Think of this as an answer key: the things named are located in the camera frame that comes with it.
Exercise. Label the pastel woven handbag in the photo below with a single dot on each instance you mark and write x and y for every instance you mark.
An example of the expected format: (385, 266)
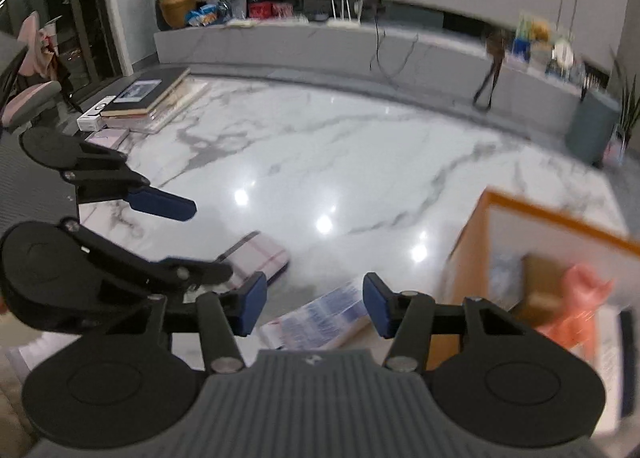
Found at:
(614, 153)

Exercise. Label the teddy bear toy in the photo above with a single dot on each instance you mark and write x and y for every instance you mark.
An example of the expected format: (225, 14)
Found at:
(539, 31)

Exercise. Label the pink small case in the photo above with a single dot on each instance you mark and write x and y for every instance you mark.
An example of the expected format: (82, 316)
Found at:
(108, 138)

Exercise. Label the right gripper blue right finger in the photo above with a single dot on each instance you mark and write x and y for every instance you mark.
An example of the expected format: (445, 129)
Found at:
(404, 318)

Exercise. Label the brown kraft paper box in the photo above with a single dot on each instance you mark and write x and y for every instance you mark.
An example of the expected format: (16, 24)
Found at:
(541, 297)

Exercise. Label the blue white printed package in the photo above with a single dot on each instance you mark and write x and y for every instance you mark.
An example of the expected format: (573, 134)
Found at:
(322, 324)

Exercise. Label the grey pedal trash bin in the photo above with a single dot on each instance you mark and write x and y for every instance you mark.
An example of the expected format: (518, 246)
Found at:
(592, 125)

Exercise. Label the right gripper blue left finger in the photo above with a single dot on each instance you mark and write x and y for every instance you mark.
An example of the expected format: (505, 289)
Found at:
(222, 318)

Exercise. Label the white wifi router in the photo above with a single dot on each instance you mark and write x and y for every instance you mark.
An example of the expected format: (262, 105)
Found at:
(345, 13)

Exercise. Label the green potted plant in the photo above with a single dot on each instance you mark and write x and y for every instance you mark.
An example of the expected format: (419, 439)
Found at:
(626, 89)

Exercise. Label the gold vase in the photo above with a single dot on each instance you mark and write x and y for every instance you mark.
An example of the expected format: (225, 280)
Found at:
(174, 11)

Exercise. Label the white round hand fan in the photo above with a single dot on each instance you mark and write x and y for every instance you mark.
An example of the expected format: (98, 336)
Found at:
(563, 54)

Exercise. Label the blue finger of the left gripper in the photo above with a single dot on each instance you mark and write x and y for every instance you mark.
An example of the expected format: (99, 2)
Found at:
(161, 204)

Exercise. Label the brown camera bag with strap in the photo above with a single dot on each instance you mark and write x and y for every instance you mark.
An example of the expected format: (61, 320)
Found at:
(496, 43)

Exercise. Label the pink office chair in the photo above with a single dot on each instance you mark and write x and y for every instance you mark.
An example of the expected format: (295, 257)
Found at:
(37, 76)

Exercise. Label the black cover book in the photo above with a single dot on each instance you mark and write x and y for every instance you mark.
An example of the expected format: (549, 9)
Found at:
(146, 92)

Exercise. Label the plaid glasses case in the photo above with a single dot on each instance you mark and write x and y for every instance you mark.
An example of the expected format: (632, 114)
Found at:
(255, 252)

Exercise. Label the orange cardboard box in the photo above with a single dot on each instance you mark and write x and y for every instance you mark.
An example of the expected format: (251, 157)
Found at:
(486, 261)

